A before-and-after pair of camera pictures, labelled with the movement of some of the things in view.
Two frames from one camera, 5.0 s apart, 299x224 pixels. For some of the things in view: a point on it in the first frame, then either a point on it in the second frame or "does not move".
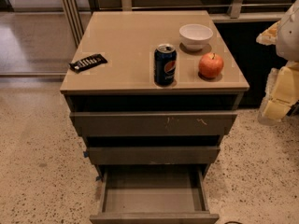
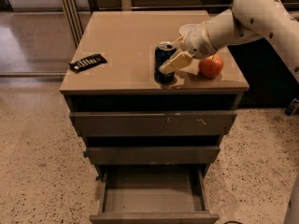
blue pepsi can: [164, 64] does not move
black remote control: [88, 63] does not move
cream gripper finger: [282, 92] -> [178, 61]
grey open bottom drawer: [153, 194] does not move
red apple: [210, 65] does not move
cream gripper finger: [269, 36] -> [179, 38]
